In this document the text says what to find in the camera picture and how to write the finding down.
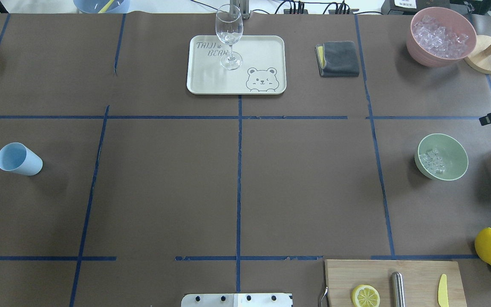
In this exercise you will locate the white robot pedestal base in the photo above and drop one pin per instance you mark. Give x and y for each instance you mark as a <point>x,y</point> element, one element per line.
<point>263,299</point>

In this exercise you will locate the blue bowl with fork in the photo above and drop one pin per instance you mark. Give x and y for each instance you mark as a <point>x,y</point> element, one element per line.
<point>95,6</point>

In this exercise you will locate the grey folded cloth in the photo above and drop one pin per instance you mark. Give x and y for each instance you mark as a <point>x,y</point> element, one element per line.
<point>337,59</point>

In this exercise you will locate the pink bowl of ice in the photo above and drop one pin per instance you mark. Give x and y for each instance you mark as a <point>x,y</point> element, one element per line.
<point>439,37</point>

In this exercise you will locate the clear wine glass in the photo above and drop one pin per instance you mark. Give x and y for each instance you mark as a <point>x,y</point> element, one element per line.
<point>229,30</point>

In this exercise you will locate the wooden cutting board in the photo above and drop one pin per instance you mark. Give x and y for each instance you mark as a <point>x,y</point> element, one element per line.
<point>420,280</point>

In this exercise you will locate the yellow plastic knife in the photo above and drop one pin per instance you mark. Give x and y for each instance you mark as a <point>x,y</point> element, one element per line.
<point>443,299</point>

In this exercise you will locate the green bowl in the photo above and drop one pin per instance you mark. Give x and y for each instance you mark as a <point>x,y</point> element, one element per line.
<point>452,151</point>

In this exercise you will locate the cream bear serving tray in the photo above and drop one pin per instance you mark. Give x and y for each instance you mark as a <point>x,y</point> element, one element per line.
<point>262,72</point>

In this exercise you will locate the lemon half slice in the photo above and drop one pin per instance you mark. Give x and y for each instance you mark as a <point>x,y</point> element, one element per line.
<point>365,295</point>

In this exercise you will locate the light blue cup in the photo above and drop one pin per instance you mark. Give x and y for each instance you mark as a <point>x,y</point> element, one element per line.
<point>17,158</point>

